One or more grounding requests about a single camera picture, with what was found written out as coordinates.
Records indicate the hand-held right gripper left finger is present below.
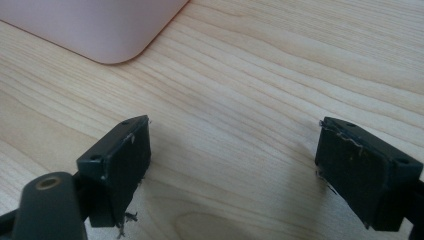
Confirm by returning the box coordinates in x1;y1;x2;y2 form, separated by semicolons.
76;114;152;229

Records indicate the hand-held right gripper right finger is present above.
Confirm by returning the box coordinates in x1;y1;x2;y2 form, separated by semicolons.
314;116;424;233

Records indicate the pink mat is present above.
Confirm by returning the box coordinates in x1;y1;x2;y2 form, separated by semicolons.
0;0;190;65

